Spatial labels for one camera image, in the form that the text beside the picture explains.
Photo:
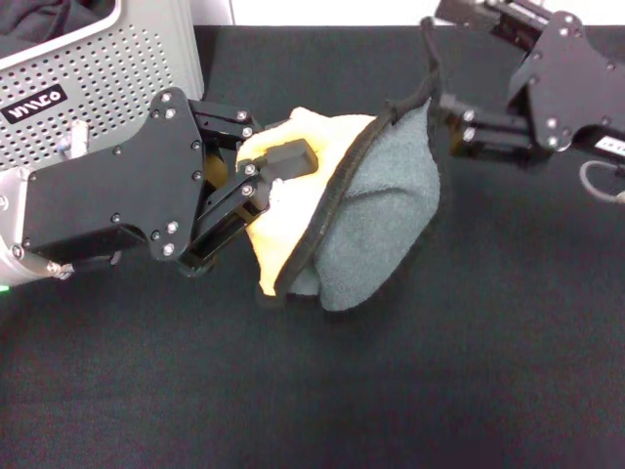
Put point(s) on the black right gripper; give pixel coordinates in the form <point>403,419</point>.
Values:
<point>571,83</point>

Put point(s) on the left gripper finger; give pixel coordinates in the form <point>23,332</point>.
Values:
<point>293,158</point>

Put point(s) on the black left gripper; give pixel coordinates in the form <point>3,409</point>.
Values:
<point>112,185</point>

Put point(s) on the grey yellow black-edged towel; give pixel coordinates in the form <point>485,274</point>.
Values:
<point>381,205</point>

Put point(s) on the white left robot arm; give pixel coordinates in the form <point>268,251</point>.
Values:
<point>10,220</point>

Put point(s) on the silver metal elbow fitting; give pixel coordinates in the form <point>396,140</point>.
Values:
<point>75,139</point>

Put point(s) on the grey perforated storage box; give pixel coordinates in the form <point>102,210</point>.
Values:
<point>97,63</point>

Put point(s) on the black tablecloth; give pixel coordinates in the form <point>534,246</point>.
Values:
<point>312,391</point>

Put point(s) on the black fabric bundle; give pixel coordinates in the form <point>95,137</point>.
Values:
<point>39,14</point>

